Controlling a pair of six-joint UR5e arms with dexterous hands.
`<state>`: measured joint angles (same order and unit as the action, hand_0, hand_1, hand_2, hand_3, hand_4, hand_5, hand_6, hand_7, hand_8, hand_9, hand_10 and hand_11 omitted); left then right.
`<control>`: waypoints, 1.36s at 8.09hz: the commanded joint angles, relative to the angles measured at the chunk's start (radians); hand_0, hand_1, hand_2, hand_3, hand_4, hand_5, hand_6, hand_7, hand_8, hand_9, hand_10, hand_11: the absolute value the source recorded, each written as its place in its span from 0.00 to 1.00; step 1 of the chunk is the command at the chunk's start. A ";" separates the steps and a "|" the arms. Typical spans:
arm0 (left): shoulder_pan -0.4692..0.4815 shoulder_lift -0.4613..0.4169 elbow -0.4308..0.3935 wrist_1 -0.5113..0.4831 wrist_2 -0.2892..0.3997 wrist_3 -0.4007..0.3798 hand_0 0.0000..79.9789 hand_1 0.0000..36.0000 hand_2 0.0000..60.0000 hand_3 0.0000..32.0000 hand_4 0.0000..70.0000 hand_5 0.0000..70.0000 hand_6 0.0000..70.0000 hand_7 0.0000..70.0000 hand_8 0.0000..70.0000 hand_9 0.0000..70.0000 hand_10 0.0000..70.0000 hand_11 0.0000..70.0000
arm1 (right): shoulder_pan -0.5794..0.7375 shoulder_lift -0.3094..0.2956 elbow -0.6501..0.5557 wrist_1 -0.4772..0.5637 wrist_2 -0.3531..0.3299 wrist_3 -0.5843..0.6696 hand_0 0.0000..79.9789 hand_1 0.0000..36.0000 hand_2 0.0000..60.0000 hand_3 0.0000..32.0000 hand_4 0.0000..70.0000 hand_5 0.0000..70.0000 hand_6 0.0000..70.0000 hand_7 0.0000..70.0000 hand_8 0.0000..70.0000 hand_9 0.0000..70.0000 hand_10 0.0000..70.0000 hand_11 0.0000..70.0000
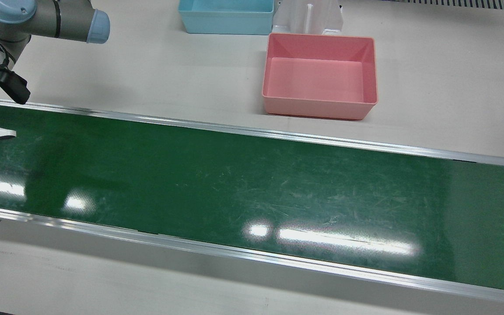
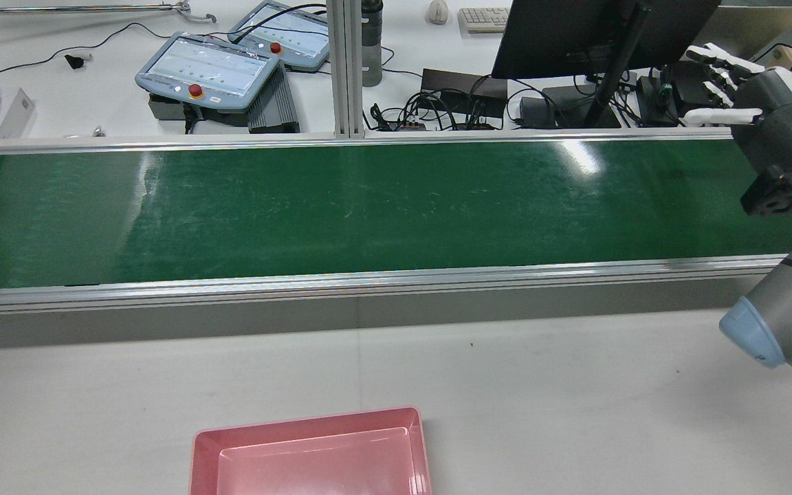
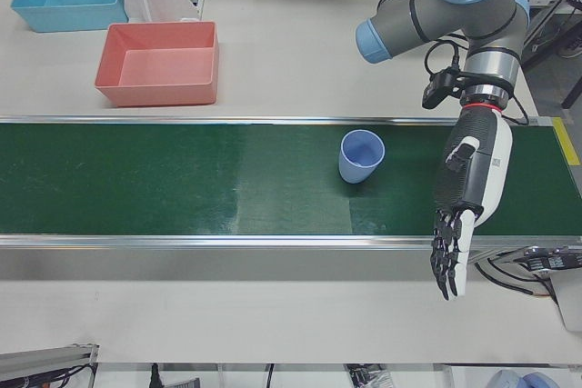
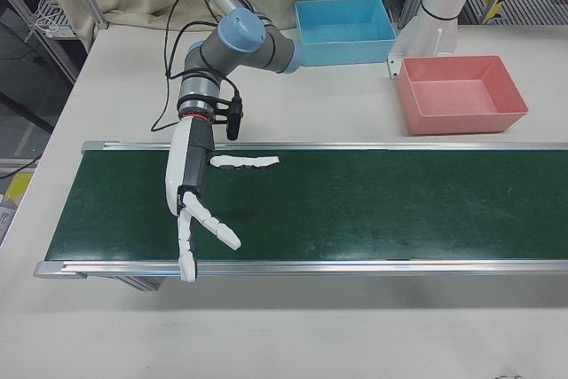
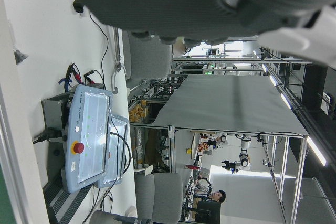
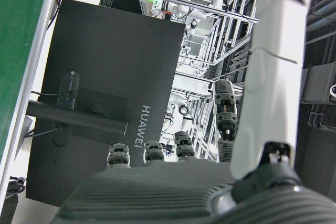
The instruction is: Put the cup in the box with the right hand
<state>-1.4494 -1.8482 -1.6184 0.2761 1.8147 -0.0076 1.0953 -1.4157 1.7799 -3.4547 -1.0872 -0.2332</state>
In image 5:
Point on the aluminium canopy frame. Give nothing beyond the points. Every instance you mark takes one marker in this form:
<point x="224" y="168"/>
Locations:
<point x="302" y="155"/>

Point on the left white grey robot hand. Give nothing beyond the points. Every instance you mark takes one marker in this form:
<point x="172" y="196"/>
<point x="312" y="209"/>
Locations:
<point x="170" y="3"/>

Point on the red black clip leads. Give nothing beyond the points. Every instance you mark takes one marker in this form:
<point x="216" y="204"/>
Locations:
<point x="76" y="74"/>

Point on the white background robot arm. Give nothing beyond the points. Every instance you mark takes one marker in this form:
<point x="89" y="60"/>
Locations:
<point x="242" y="155"/>

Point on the background person black hair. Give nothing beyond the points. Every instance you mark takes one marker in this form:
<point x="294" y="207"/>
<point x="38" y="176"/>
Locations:
<point x="218" y="197"/>

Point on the grey teach pendant red button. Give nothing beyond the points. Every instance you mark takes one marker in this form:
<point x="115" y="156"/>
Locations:
<point x="119" y="150"/>
<point x="86" y="140"/>

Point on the grey finned metal box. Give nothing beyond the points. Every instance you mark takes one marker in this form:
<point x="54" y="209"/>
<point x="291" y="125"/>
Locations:
<point x="65" y="203"/>

